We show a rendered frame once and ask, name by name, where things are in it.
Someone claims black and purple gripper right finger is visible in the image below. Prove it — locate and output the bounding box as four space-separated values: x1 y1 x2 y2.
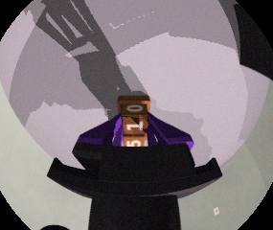
147 112 194 150

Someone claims brown wooden cube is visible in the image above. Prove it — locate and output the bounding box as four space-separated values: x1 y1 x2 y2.
122 103 148 134
123 134 146 147

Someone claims brown shallow tray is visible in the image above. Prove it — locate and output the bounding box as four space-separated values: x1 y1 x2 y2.
117 96 150 114

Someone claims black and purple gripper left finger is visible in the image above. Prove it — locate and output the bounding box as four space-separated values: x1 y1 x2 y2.
76 112 123 146

